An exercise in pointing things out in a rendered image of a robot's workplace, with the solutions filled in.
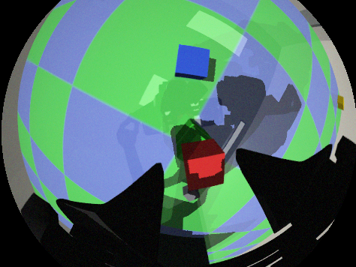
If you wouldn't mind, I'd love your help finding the blue block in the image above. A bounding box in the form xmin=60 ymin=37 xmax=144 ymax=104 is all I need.
xmin=175 ymin=44 xmax=210 ymax=80

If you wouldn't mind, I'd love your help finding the red block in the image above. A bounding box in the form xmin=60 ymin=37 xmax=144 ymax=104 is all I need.
xmin=181 ymin=139 xmax=225 ymax=191

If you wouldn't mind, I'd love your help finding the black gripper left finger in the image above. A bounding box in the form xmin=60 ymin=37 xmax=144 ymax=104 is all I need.
xmin=56 ymin=163 xmax=165 ymax=263

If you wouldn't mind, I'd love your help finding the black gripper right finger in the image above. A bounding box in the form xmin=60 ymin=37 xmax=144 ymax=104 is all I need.
xmin=235 ymin=145 xmax=332 ymax=233

